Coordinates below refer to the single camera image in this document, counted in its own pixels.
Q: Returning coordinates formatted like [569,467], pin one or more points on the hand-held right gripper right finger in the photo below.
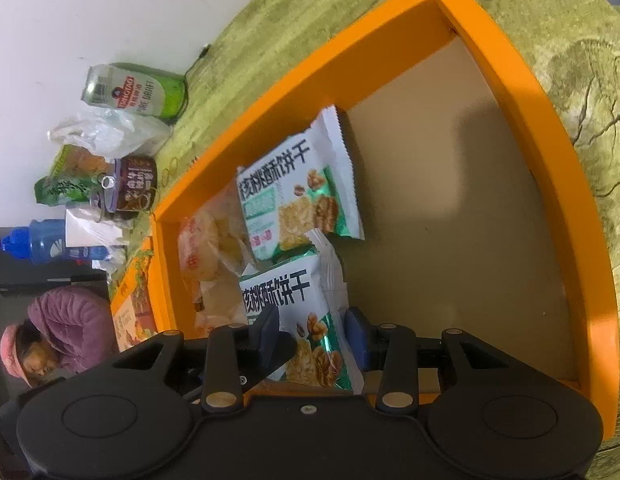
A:
[357,335]

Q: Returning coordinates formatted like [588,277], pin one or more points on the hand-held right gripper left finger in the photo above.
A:
[267,335]

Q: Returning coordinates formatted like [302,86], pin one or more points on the walnut biscuit packet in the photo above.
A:
[285,300]
[290,195]

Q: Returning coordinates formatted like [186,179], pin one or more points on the egg cake clear packet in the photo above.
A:
[204,245]
[222,310]

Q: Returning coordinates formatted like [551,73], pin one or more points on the orange printed box lid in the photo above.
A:
[132,310]

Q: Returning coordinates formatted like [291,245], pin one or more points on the orange cardboard box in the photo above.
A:
[440,210]

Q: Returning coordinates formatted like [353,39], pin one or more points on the green wood-grain desktop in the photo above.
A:
[565,35]

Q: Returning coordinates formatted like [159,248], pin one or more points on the small yellow rubber band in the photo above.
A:
[163,177]
[165,162]

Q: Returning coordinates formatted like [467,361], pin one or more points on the purple lid food can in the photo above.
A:
[134,185]

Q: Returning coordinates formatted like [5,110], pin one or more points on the black case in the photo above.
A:
[39,280]

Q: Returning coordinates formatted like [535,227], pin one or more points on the blue water bottle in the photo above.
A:
[44,242]

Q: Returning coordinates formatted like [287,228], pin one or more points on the green snack bag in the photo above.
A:
[59,190]

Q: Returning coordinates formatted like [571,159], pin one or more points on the clear plastic bag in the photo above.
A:
[109,132]

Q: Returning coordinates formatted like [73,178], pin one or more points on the green silver beer can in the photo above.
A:
[134,92]

